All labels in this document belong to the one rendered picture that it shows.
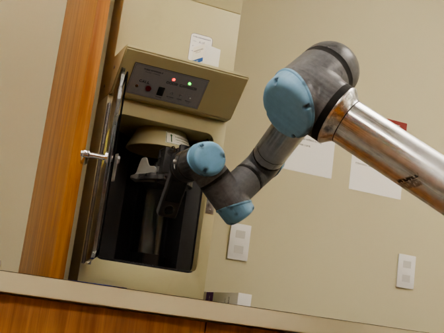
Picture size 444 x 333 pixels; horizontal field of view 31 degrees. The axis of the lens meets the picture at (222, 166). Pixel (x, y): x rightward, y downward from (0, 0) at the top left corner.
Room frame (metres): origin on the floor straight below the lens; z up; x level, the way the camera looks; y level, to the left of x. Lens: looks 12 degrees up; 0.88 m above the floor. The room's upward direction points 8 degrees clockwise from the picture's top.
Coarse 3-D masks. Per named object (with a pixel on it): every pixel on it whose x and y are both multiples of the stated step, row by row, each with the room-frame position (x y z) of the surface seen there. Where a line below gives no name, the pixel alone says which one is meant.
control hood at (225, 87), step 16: (128, 48) 1.79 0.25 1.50; (144, 48) 1.80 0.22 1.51; (128, 64) 1.82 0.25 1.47; (160, 64) 1.83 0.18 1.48; (176, 64) 1.84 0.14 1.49; (192, 64) 1.85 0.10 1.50; (112, 80) 1.87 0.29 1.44; (128, 80) 1.85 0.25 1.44; (224, 80) 1.89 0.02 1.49; (240, 80) 1.90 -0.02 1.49; (128, 96) 1.89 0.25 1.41; (144, 96) 1.89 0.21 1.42; (208, 96) 1.92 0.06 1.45; (224, 96) 1.93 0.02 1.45; (192, 112) 1.96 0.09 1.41; (208, 112) 1.96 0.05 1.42; (224, 112) 1.96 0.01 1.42
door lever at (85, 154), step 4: (84, 152) 1.61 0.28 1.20; (88, 152) 1.61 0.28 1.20; (84, 156) 1.61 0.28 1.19; (88, 156) 1.61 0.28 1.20; (92, 156) 1.61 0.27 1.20; (96, 156) 1.61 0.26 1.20; (100, 156) 1.61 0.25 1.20; (104, 156) 1.62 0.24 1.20; (80, 160) 1.68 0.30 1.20; (84, 160) 1.64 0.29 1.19; (88, 160) 1.65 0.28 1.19; (104, 160) 1.61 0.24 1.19; (84, 164) 1.69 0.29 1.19
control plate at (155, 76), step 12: (132, 72) 1.84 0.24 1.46; (144, 72) 1.84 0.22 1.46; (156, 72) 1.85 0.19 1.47; (168, 72) 1.85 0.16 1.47; (132, 84) 1.86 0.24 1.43; (144, 84) 1.87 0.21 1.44; (156, 84) 1.87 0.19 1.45; (168, 84) 1.88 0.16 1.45; (180, 84) 1.88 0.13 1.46; (192, 84) 1.89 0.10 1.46; (204, 84) 1.89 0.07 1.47; (156, 96) 1.90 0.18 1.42; (168, 96) 1.90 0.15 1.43; (192, 96) 1.91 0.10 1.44
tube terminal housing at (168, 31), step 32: (128, 0) 1.90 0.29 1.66; (160, 0) 1.93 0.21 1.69; (128, 32) 1.90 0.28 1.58; (160, 32) 1.93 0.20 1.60; (224, 32) 1.99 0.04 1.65; (224, 64) 2.00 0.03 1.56; (96, 128) 1.95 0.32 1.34; (128, 128) 2.05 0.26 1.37; (192, 128) 1.97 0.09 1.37; (224, 128) 2.01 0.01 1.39; (96, 160) 1.89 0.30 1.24; (128, 288) 1.94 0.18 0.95; (160, 288) 1.97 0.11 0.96; (192, 288) 2.00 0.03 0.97
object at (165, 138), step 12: (144, 132) 1.99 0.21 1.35; (156, 132) 1.98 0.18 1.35; (168, 132) 1.98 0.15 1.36; (180, 132) 2.01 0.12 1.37; (132, 144) 1.99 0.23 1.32; (144, 144) 2.10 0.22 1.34; (156, 144) 1.96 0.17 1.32; (168, 144) 1.97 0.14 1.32; (180, 144) 1.99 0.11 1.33; (144, 156) 2.13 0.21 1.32; (156, 156) 2.13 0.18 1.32
